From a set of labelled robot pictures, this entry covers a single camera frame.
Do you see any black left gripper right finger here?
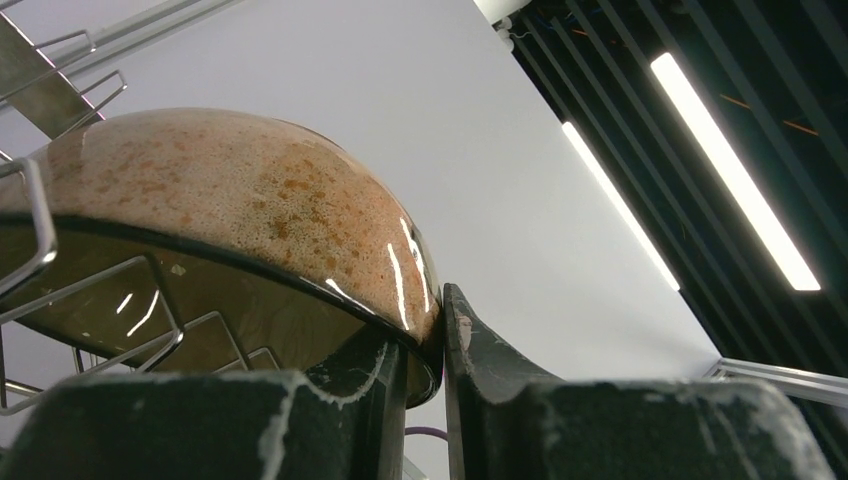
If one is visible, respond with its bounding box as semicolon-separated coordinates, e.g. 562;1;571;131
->
443;284;834;479

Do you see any brown speckled bowl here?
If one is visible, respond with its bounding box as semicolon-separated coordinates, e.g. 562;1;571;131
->
1;108;443;408

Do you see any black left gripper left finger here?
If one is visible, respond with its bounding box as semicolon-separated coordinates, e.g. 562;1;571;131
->
1;328;407;479

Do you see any ceiling light strip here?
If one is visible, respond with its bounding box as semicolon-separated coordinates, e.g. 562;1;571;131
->
650;53;821;291
562;121;681;292

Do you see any stainless steel dish rack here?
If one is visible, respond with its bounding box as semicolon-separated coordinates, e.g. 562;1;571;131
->
0;0;283;419

